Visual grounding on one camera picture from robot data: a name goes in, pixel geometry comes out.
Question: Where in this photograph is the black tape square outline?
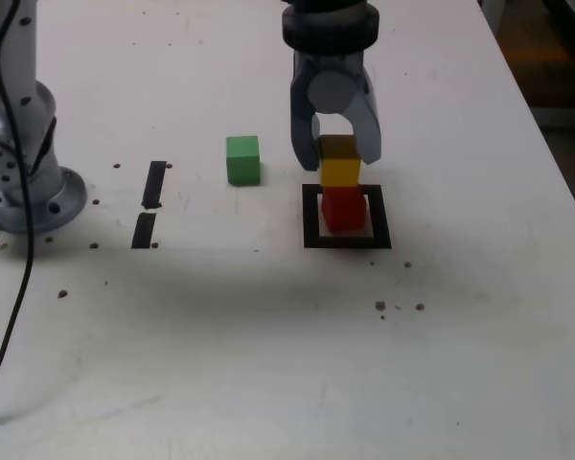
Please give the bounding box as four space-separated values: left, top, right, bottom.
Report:
302 183 393 250

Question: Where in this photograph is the black tape strip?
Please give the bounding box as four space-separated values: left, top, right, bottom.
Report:
130 160 168 250

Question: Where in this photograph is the yellow cube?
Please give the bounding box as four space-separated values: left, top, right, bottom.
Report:
318 134 363 188

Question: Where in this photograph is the black cable at arm base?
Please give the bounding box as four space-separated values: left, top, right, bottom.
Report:
0 0 35 393

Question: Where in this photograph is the green cube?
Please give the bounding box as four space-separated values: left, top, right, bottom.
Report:
225 135 262 186

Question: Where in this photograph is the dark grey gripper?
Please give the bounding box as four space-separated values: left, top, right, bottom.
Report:
289 48 383 172

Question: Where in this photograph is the red cube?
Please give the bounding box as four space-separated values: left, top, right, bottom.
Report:
320 185 368 235

